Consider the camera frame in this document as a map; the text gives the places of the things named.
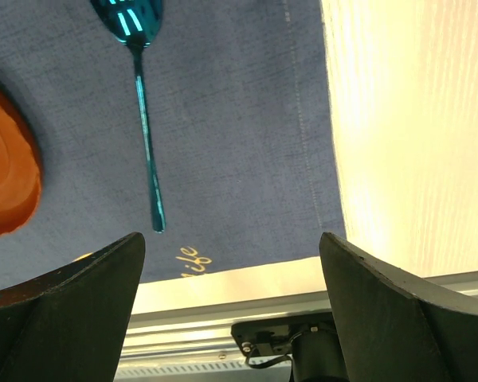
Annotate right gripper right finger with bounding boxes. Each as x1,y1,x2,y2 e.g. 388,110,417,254
319,232,478,381

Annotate blue fish placemat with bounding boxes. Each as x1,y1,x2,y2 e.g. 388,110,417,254
0,1,345,290

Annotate red plate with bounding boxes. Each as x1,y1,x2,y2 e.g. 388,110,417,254
0,88,43,236

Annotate blue metal spoon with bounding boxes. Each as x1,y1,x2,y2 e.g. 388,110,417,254
90,0,166,233

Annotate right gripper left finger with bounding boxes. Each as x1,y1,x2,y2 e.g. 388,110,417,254
0,232,146,381

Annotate slotted cable duct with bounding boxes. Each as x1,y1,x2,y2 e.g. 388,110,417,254
115,360,296,379

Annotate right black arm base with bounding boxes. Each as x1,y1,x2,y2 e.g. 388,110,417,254
231,310,349,381

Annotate aluminium mounting rail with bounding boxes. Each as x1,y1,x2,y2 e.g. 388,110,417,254
119,268,478,369

